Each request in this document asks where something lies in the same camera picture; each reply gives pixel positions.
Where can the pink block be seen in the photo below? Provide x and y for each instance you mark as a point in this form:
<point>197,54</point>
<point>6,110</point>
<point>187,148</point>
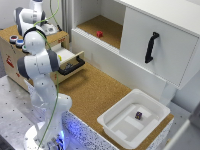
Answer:
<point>99,33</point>

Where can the red button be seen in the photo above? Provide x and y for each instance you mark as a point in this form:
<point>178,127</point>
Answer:
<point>13,38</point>

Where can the yellow block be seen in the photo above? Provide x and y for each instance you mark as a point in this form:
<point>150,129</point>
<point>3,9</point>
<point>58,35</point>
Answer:
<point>60,58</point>

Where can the white plastic box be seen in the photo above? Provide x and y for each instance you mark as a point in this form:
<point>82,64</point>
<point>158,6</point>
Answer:
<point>113,121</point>

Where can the purple block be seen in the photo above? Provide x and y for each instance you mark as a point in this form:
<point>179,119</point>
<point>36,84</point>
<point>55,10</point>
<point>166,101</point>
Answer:
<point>138,115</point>

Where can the wooden drawer box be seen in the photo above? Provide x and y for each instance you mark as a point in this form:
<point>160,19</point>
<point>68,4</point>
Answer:
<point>10,63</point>

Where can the wooden drawer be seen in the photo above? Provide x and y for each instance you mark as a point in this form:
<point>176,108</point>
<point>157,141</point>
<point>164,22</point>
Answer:
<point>66,53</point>

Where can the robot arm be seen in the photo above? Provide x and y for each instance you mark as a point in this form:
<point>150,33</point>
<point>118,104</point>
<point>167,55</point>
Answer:
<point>42,86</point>

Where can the green button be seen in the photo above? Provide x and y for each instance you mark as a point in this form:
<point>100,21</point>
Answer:
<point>24,48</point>

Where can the white sliding door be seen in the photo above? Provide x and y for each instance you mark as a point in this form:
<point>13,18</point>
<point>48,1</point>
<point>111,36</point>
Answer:
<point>166,56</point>

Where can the blue button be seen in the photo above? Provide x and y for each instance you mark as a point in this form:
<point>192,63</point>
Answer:
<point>19,42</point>

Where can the white cabinet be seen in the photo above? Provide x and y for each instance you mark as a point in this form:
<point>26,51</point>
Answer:
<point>100,63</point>

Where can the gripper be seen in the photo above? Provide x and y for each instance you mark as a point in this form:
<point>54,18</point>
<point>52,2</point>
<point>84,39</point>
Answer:
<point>50,29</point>

